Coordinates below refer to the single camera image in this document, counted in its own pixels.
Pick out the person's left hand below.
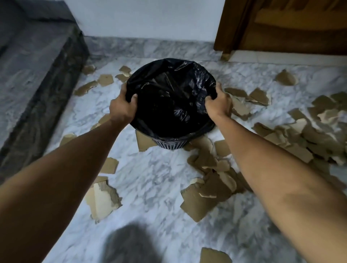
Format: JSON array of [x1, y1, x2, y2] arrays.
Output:
[[109, 83, 139, 126]]

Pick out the person's right hand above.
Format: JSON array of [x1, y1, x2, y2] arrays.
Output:
[[205, 82, 234, 122]]

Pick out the black plastic trash bag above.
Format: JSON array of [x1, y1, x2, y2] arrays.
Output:
[[126, 58, 218, 143]]

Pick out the dark mesh waste bin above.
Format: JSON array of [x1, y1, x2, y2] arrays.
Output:
[[151, 136, 192, 150]]

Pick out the person's right forearm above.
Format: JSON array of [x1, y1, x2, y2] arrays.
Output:
[[210, 112, 347, 263]]

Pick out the person's left forearm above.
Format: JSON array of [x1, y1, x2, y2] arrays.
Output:
[[0, 114, 131, 263]]

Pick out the white stone door threshold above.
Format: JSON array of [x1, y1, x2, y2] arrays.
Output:
[[228, 51, 347, 67]]

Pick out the scattered torn cardboard pieces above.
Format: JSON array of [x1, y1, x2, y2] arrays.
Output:
[[59, 64, 347, 263]]

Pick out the dark grey stone step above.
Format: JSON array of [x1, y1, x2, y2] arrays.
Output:
[[0, 0, 90, 185]]

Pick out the brown wooden door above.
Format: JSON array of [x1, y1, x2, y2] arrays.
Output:
[[214, 0, 347, 62]]

